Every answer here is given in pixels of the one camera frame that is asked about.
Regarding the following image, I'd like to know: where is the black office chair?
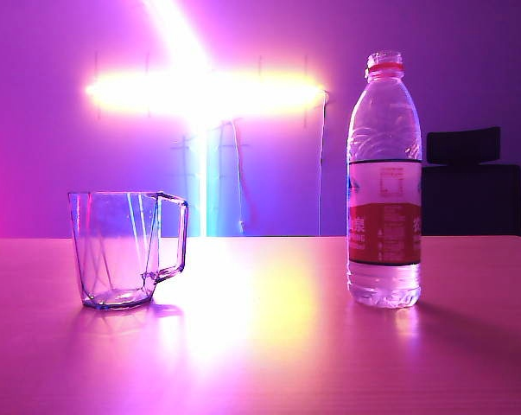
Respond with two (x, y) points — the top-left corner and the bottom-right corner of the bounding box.
(419, 126), (521, 238)

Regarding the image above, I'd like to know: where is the clear red-label water bottle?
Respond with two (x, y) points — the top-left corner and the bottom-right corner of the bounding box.
(346, 50), (424, 310)

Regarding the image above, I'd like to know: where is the thin white hanging cable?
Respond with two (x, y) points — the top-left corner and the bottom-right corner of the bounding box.
(316, 89), (331, 237)
(229, 117), (247, 237)

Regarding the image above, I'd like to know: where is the diagonal glowing light strip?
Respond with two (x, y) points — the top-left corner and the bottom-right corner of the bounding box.
(139, 0), (220, 73)

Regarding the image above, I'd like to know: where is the clear angular plastic mug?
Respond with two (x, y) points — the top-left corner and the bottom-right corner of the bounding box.
(67, 190), (189, 311)

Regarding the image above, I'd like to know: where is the horizontal glowing light bar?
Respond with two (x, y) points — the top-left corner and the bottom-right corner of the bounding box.
(84, 67), (331, 118)

